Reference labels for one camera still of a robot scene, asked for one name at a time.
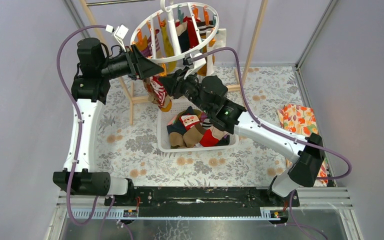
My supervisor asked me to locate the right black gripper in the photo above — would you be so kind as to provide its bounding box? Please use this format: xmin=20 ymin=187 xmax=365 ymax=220
xmin=157 ymin=65 xmax=212 ymax=116

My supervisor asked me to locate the orange clothespin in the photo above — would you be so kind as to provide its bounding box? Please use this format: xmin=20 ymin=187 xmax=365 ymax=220
xmin=136 ymin=28 xmax=144 ymax=46
xmin=158 ymin=63 xmax=167 ymax=77

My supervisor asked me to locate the white round clip hanger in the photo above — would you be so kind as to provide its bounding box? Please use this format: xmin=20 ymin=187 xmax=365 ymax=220
xmin=130 ymin=0 xmax=220 ymax=64

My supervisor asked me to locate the beige tan sock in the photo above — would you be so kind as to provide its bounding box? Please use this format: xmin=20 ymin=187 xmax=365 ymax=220
xmin=210 ymin=126 xmax=229 ymax=140

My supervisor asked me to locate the red striped santa sock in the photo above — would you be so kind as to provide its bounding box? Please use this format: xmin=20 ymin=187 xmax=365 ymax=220
xmin=150 ymin=76 xmax=172 ymax=112

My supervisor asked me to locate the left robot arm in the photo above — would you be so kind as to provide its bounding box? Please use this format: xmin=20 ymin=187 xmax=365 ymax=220
xmin=52 ymin=37 xmax=164 ymax=206

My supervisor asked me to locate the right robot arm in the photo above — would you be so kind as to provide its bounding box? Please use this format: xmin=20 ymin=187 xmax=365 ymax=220
xmin=159 ymin=69 xmax=325 ymax=206

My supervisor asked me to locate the purple striped hanging sock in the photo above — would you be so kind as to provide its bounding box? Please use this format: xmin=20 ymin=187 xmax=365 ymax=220
xmin=145 ymin=29 xmax=162 ymax=58

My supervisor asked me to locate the plaid beige sock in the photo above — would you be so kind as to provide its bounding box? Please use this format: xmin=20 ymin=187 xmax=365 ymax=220
xmin=143 ymin=78 xmax=157 ymax=104

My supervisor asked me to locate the yellow hanging sock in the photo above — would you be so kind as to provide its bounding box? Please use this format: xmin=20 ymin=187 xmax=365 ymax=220
xmin=160 ymin=20 xmax=177 ymax=73

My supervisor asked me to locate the mustard hanging sock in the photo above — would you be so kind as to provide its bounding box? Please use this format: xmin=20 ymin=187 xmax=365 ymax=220
xmin=197 ymin=38 xmax=216 ymax=77

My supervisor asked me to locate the wooden drying rack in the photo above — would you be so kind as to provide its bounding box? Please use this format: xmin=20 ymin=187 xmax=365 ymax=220
xmin=78 ymin=0 xmax=268 ymax=126

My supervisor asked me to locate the white plastic basket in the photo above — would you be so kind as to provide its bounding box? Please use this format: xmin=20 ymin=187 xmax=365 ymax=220
xmin=156 ymin=97 xmax=239 ymax=153

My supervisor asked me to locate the navy sock in basket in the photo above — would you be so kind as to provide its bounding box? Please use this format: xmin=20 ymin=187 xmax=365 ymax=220
xmin=166 ymin=120 xmax=188 ymax=135

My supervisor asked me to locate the navy hanging sock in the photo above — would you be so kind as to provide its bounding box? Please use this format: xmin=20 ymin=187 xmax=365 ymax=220
xmin=175 ymin=21 xmax=190 ymax=53

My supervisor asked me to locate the white hanging sock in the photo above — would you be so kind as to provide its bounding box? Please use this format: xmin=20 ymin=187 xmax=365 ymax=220
xmin=206 ymin=28 xmax=228 ymax=76

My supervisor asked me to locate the teal clothespin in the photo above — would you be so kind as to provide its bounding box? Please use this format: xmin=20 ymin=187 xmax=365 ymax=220
xmin=176 ymin=5 xmax=185 ymax=23

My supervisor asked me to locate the brown sock in basket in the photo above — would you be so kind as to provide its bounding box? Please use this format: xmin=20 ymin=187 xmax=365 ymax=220
xmin=168 ymin=125 xmax=206 ymax=149

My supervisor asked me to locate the red sock in basket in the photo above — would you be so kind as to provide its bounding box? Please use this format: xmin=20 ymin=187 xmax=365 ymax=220
xmin=199 ymin=129 xmax=220 ymax=147

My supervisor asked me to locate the floral folded cloth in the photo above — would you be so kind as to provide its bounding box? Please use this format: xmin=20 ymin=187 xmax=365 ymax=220
xmin=276 ymin=103 xmax=329 ymax=185

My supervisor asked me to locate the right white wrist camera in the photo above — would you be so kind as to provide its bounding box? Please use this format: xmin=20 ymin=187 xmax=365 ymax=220
xmin=183 ymin=52 xmax=208 ymax=79

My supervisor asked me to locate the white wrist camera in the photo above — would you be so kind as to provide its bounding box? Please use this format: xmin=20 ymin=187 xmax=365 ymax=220
xmin=183 ymin=52 xmax=208 ymax=79
xmin=105 ymin=24 xmax=129 ymax=52

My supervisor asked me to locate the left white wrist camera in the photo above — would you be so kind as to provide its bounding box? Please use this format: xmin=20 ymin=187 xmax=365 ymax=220
xmin=105 ymin=24 xmax=129 ymax=52

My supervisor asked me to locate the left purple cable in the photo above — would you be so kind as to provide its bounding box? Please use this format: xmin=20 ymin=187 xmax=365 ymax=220
xmin=56 ymin=25 xmax=135 ymax=240

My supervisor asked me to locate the purple cable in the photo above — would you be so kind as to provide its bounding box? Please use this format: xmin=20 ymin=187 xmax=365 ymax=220
xmin=191 ymin=46 xmax=353 ymax=240
xmin=56 ymin=25 xmax=135 ymax=240

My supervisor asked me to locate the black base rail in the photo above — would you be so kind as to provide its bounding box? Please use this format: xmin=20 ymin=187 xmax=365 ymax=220
xmin=113 ymin=186 xmax=300 ymax=218

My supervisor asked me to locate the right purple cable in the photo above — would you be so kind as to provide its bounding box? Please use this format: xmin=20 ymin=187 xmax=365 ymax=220
xmin=191 ymin=46 xmax=353 ymax=240

